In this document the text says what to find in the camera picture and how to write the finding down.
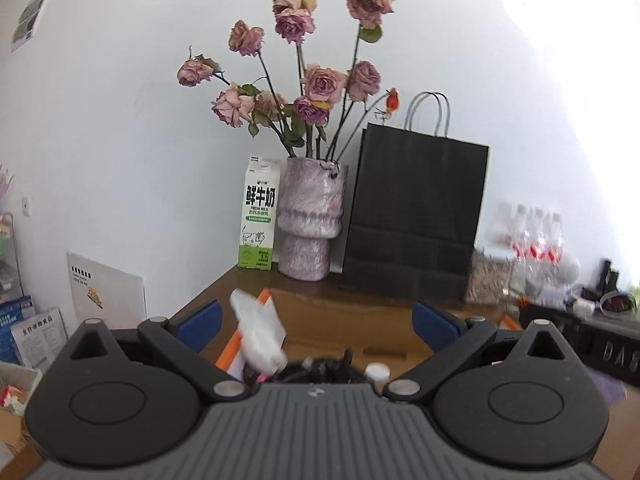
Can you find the dried pink roses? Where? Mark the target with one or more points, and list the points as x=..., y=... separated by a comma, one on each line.
x=311, y=123

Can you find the water bottle middle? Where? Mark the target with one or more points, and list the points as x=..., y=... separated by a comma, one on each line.
x=537, y=235

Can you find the green white milk carton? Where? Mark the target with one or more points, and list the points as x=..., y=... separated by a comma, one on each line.
x=259, y=213

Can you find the purple ceramic vase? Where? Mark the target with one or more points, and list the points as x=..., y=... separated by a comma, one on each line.
x=310, y=213

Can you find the black power strip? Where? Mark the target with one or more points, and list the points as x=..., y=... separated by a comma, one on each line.
x=605, y=295

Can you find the water bottle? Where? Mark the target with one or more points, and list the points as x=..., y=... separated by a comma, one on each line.
x=555, y=238
x=520, y=237
x=537, y=235

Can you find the white round speaker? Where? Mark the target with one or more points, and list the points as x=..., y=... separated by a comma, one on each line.
x=568, y=271

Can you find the crumpled white tissue left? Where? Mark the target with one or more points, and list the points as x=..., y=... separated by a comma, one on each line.
x=261, y=335

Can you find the water bottle right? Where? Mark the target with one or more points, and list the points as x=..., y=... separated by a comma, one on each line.
x=555, y=238

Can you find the white board on wall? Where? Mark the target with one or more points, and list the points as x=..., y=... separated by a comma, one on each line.
x=99, y=291

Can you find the wall poster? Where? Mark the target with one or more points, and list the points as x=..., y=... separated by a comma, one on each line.
x=27, y=23

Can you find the blue white leaflets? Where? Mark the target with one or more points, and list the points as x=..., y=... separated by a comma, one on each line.
x=29, y=338

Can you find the black paper bag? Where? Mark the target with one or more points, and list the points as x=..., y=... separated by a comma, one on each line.
x=415, y=213

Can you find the red pumpkin cardboard box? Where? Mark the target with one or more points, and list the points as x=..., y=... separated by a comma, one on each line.
x=323, y=328

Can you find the purple towel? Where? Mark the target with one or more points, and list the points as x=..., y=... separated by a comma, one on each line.
x=613, y=390

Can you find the small white bottle cap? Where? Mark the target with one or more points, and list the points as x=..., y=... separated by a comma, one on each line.
x=377, y=373

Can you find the water bottle left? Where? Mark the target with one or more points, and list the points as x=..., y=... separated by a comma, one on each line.
x=520, y=237

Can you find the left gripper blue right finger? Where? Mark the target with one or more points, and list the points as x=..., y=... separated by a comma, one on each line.
x=437, y=328

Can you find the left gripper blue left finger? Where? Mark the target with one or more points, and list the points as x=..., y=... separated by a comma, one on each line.
x=197, y=328

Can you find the clear container with pellets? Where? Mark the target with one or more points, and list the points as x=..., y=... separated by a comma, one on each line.
x=489, y=275

